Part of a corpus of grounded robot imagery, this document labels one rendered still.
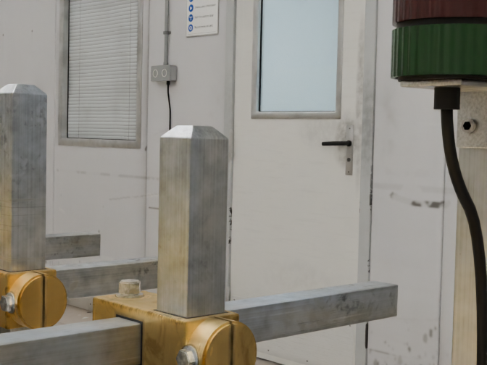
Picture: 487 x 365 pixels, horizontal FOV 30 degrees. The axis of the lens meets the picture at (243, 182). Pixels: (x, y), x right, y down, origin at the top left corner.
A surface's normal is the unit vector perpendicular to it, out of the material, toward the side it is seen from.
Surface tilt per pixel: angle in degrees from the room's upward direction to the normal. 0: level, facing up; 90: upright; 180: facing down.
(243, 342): 90
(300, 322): 90
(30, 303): 90
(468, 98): 90
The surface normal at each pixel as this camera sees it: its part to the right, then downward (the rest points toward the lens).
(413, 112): -0.74, 0.02
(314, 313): 0.67, 0.05
